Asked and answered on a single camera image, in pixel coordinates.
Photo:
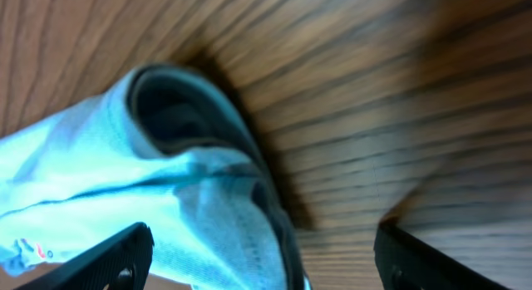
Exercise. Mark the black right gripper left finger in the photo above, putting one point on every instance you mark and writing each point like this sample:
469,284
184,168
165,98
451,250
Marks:
121,262

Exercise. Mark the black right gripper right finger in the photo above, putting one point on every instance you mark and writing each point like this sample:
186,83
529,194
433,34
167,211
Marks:
404,262

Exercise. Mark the light blue t-shirt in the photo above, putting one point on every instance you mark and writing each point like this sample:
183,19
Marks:
163,146

